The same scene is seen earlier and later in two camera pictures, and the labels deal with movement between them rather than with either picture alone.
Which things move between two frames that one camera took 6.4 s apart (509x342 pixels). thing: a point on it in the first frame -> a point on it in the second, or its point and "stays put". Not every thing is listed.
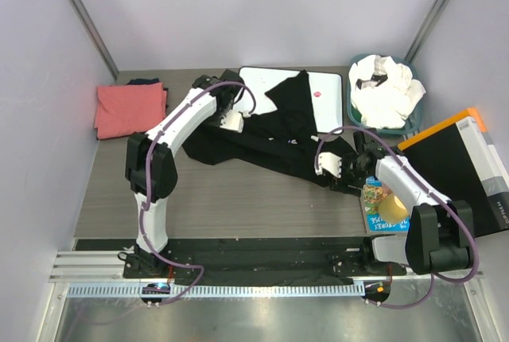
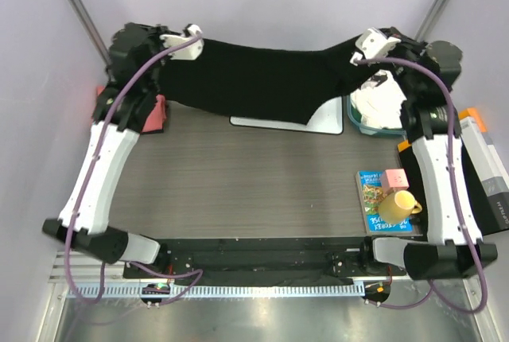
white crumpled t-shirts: [384, 91] stays put
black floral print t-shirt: [287, 137] -> [279, 84]
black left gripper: [222, 112] -> [160, 56]
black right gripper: [347, 172] -> [378, 60]
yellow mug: [392, 210] stays put
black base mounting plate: [258, 259] stays put
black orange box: [459, 161] stays put
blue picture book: [372, 193] stays put
